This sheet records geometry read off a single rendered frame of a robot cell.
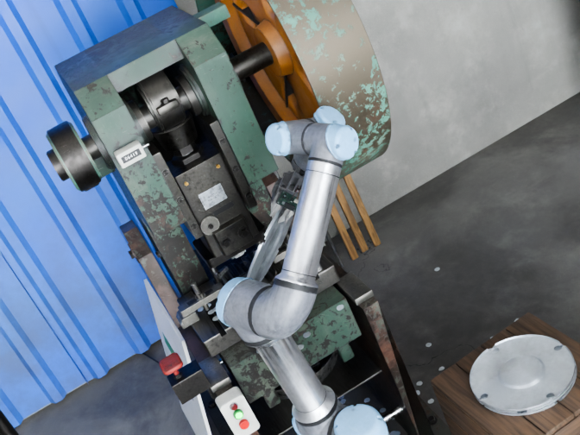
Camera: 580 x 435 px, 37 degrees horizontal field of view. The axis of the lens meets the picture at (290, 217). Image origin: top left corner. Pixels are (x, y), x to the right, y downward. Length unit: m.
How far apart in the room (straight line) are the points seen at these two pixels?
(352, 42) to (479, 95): 2.20
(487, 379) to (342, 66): 0.99
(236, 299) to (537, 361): 0.97
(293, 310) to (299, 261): 0.10
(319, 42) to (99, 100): 0.59
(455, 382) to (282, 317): 0.87
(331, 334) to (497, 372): 0.48
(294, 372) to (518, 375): 0.72
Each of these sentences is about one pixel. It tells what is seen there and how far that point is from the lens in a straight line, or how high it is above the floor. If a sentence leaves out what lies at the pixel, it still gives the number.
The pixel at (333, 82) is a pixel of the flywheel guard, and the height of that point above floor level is 1.32.
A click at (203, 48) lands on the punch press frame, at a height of 1.46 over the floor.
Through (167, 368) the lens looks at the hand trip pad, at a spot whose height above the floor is 0.76.
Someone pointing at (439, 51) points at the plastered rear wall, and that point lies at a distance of 4.10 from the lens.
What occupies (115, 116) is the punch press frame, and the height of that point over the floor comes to 1.41.
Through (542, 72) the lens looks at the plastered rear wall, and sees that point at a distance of 4.46.
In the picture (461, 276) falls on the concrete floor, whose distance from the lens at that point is 3.55.
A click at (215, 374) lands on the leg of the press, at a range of 2.52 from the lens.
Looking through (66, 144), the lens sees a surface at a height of 1.39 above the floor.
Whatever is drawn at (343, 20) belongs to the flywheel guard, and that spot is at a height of 1.44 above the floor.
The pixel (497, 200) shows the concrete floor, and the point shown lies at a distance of 3.94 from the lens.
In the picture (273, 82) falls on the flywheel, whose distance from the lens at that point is 2.73.
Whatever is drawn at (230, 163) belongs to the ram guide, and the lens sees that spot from 2.39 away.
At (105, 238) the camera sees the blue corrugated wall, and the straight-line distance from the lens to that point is 3.72.
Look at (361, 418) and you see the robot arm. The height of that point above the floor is 0.68.
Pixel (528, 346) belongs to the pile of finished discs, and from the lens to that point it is 2.60.
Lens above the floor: 2.09
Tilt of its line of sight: 28 degrees down
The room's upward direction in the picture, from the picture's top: 25 degrees counter-clockwise
